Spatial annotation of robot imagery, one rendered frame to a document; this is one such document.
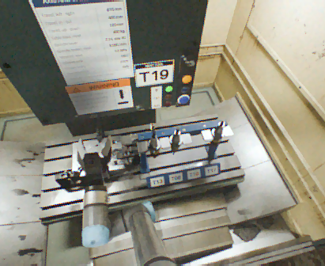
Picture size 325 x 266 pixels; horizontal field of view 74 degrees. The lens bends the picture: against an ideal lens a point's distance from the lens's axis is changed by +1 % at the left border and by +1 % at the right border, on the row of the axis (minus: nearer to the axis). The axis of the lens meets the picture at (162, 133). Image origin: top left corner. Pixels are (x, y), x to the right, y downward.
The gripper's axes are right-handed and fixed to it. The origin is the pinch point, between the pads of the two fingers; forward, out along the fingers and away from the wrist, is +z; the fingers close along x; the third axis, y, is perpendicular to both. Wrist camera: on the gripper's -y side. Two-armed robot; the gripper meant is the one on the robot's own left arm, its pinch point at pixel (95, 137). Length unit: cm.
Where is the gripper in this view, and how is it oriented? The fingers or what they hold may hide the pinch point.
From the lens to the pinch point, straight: 82.0
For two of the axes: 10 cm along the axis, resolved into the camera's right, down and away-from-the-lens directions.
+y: -0.2, 5.4, 8.4
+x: 9.9, -1.2, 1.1
